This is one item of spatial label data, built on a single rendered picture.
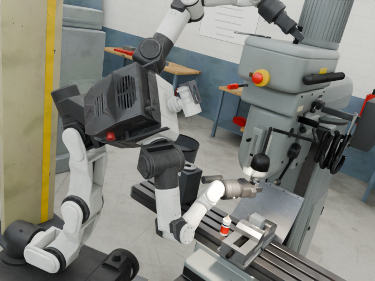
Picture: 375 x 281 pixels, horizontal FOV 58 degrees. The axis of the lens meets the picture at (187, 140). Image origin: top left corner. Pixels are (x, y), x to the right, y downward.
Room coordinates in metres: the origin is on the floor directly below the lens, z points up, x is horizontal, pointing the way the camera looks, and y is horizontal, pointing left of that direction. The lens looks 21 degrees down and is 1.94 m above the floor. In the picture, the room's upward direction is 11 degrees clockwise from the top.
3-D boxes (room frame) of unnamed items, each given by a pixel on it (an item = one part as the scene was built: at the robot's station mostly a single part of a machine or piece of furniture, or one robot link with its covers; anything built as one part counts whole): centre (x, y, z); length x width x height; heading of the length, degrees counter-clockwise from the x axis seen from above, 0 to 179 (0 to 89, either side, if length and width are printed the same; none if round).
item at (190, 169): (1.69, 0.01, 1.06); 0.22 x 0.12 x 0.20; 49
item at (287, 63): (1.42, -0.35, 1.81); 0.47 x 0.26 x 0.16; 146
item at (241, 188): (1.36, -0.27, 1.23); 0.13 x 0.12 x 0.10; 31
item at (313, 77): (1.36, -0.48, 1.79); 0.45 x 0.04 x 0.04; 146
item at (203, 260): (1.41, -0.34, 0.82); 0.50 x 0.35 x 0.12; 146
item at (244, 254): (1.35, -0.38, 1.01); 0.35 x 0.15 x 0.11; 146
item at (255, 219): (1.37, -0.40, 1.07); 0.06 x 0.05 x 0.06; 56
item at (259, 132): (1.32, -0.28, 1.45); 0.04 x 0.04 x 0.21; 56
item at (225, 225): (1.39, -0.26, 1.01); 0.04 x 0.04 x 0.11
